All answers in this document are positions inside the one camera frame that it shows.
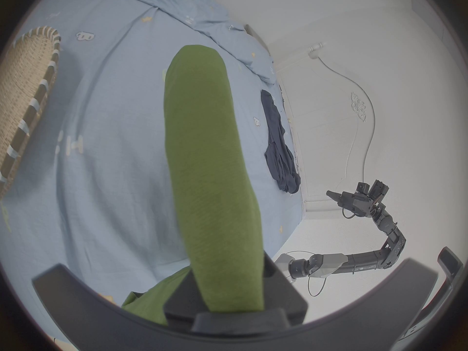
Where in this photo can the dark blue garment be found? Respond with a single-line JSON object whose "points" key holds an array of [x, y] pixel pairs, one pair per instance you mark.
{"points": [[279, 152]]}

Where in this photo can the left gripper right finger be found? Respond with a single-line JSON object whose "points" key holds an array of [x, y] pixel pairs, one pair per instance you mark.
{"points": [[281, 291]]}

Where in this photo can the green shorts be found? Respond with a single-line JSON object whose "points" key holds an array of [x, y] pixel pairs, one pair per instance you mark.
{"points": [[208, 177]]}

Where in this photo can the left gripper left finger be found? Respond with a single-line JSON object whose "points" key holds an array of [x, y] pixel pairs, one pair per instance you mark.
{"points": [[182, 302]]}

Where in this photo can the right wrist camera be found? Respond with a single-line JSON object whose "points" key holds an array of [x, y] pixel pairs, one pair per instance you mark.
{"points": [[362, 188]]}

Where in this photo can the pale blue quilt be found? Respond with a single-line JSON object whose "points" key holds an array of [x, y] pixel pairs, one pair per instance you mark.
{"points": [[204, 16]]}

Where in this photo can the bed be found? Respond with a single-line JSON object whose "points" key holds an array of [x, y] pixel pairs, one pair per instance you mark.
{"points": [[109, 159]]}

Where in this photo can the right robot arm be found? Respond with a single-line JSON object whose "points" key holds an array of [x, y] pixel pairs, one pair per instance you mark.
{"points": [[365, 260]]}

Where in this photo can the round woven basket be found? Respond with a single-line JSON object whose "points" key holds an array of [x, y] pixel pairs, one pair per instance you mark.
{"points": [[22, 93]]}

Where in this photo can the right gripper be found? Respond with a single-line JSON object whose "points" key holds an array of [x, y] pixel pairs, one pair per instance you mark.
{"points": [[354, 203]]}

